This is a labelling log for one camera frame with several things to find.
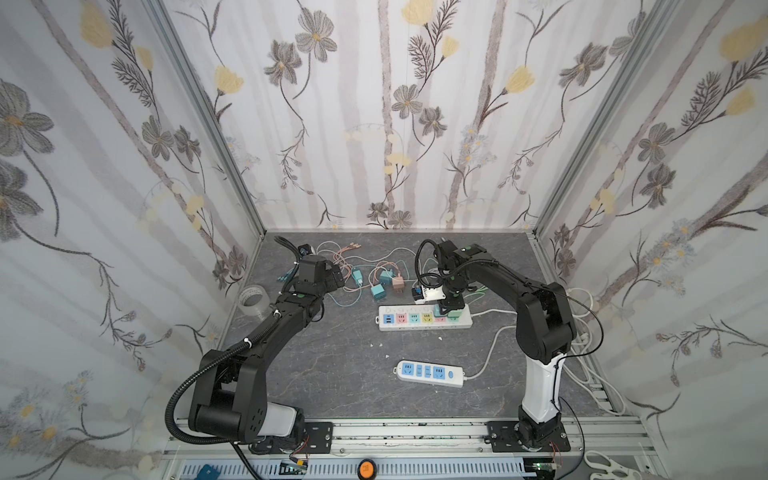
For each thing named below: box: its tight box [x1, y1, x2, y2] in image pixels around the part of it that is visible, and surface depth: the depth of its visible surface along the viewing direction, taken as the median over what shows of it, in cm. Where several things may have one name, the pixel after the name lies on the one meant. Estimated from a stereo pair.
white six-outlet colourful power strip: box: [375, 304, 473, 331], surface depth 95 cm
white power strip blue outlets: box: [393, 361, 465, 388], surface depth 84 cm
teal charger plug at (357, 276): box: [351, 268, 364, 287], surface depth 106 cm
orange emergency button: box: [357, 458, 377, 480], surface depth 64 cm
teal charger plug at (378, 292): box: [370, 284, 387, 302], surface depth 103 cm
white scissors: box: [584, 450, 643, 480], surface depth 71 cm
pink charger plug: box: [392, 276, 405, 293], surface depth 104 cm
